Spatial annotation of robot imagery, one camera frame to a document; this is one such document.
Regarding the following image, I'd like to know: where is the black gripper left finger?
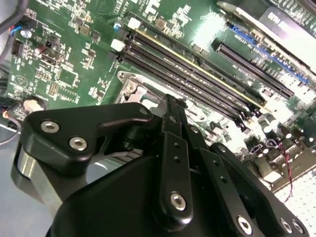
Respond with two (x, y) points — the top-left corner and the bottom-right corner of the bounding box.
(11, 93), (195, 225)

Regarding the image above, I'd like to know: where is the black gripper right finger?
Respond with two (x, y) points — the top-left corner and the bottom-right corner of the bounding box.
(177, 98), (310, 237)

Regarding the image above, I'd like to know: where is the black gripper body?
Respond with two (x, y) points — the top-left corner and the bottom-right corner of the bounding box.
(46, 155), (232, 237)

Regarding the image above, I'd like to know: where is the metal socket cover frame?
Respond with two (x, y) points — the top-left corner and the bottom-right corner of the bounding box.
(123, 82), (166, 109)

